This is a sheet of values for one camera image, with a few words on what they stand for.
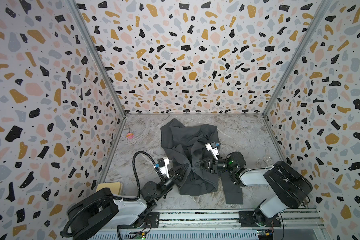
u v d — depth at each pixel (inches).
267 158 38.2
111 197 19.4
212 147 28.2
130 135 40.8
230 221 29.6
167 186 25.6
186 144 38.9
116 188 32.3
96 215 16.6
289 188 18.1
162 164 25.6
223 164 28.0
